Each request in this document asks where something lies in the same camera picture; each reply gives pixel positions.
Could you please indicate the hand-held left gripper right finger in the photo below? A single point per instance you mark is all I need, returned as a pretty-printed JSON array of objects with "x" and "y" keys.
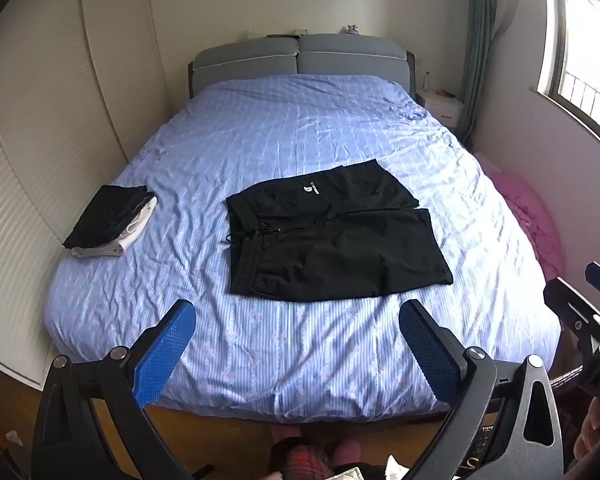
[{"x": 430, "y": 355}]

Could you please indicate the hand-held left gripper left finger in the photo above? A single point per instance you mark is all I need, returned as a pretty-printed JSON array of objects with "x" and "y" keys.
[{"x": 165, "y": 350}]

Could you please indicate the black pants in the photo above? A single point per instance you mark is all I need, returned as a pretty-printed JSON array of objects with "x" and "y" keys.
[{"x": 340, "y": 255}]

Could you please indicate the person's right hand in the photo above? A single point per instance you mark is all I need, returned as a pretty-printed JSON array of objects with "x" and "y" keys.
[{"x": 587, "y": 432}]

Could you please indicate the pink cloth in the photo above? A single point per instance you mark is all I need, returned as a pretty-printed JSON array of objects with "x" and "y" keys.
[{"x": 530, "y": 210}]

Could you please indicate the pink slipper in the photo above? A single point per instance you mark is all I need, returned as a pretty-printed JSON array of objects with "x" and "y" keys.
[{"x": 350, "y": 450}]

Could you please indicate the folded black garment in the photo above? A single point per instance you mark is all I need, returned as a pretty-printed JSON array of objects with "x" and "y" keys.
[{"x": 105, "y": 215}]

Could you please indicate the person's plaid trouser leg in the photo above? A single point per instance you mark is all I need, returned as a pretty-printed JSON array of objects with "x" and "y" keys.
[{"x": 300, "y": 460}]

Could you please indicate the window with metal bars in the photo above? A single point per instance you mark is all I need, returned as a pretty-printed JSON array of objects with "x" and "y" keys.
[{"x": 580, "y": 60}]

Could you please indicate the white nightstand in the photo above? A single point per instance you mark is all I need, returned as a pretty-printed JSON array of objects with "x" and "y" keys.
[{"x": 445, "y": 110}]

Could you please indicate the white sliding door wardrobe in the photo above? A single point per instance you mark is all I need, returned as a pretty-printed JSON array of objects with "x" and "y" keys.
[{"x": 30, "y": 160}]

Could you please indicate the bed with blue sheet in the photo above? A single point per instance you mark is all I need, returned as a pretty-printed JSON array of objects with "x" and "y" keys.
[{"x": 280, "y": 135}]

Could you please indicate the green curtain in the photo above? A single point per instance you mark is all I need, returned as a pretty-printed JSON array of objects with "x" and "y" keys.
[{"x": 480, "y": 35}]

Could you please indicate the grey padded headboard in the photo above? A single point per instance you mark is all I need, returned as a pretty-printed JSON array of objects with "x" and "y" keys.
[{"x": 330, "y": 55}]

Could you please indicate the small pink toy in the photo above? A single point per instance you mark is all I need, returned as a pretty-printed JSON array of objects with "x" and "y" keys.
[{"x": 352, "y": 29}]

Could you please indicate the dark flat book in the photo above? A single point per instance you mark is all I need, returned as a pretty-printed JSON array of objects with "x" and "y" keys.
[{"x": 282, "y": 35}]

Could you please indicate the small white box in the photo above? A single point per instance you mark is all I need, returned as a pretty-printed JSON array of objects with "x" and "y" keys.
[{"x": 300, "y": 30}]

